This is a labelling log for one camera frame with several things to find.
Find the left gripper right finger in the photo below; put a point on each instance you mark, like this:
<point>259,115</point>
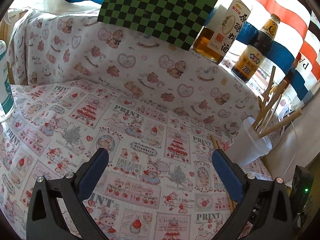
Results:
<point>265,204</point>

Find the translucent plastic cup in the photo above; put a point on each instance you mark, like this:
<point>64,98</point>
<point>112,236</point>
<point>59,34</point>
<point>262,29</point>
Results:
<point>247,146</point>

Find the dark oyster sauce bottle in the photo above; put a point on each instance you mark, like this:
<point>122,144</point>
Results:
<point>255,53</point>

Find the bamboo chopstick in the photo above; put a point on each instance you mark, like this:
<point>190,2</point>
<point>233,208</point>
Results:
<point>265,110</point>
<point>269,86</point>
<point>281,124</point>
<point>231,203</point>
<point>215,142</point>

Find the bear print cloth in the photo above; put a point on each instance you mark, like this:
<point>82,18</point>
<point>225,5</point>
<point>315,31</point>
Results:
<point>156,77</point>

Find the spray bottle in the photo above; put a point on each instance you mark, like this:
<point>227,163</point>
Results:
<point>6,96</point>

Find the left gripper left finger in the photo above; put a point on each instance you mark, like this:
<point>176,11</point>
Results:
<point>45,219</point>

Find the black device green light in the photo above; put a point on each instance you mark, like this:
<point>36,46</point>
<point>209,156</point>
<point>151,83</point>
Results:
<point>301,186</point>

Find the print pattern tablecloth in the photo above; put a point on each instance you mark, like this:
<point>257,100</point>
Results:
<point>159,183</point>

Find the clear cooking wine bottle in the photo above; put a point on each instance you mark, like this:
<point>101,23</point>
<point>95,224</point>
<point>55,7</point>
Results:
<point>222,28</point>

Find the red capped sauce bottle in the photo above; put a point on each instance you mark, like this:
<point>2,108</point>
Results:
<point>288,77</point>

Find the green checkered box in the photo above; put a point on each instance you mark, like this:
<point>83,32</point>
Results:
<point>177,22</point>

